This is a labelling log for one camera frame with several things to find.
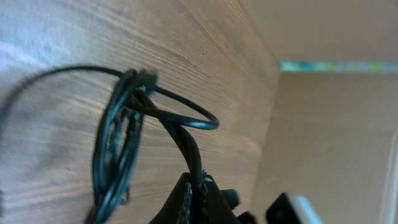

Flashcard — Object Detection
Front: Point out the black cable bundle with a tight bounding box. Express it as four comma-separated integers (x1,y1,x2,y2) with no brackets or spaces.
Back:
0,64,220,224

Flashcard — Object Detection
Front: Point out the cardboard wall panel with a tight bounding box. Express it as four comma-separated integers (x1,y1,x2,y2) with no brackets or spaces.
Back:
242,0,397,223

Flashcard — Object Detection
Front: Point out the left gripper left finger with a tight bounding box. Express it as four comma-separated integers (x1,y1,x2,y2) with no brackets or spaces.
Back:
149,172,193,224

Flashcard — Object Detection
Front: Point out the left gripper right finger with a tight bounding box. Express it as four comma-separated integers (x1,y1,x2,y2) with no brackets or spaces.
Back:
199,170,239,224

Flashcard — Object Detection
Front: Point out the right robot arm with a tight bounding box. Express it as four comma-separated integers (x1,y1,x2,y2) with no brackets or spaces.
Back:
221,189,324,224

